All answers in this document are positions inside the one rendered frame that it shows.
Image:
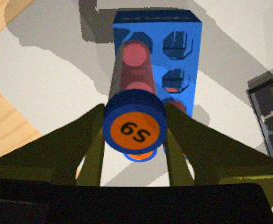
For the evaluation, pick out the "grey flat mat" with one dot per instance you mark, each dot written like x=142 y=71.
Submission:
x=57 y=59

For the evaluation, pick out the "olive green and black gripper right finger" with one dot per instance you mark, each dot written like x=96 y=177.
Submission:
x=215 y=157

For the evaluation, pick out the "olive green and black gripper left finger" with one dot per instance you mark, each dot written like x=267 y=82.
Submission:
x=56 y=156

